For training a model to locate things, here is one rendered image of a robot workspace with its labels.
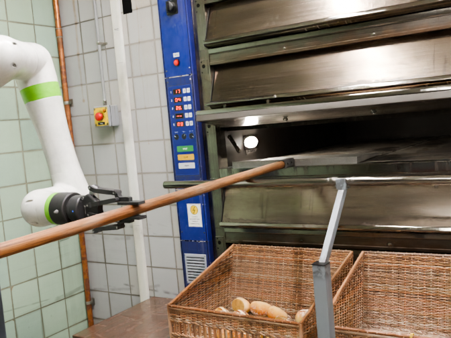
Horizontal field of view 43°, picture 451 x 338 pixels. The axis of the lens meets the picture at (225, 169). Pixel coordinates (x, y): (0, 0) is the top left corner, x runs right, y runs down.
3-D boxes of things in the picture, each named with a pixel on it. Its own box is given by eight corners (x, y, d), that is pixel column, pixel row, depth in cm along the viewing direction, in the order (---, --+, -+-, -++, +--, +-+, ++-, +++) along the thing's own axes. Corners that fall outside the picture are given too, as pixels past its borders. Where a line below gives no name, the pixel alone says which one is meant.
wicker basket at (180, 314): (237, 304, 249) (232, 242, 247) (361, 320, 217) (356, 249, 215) (167, 345, 209) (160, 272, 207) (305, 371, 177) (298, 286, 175)
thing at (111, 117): (105, 127, 280) (103, 106, 280) (119, 125, 275) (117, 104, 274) (94, 127, 274) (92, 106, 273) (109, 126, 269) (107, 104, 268)
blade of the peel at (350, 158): (357, 163, 216) (356, 155, 215) (232, 168, 244) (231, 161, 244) (382, 153, 246) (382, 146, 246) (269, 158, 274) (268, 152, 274)
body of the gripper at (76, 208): (84, 191, 159) (109, 191, 154) (87, 220, 160) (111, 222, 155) (64, 195, 152) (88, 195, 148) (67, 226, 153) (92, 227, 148)
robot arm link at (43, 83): (-5, 47, 166) (32, 33, 164) (17, 51, 179) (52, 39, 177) (14, 106, 167) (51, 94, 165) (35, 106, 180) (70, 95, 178)
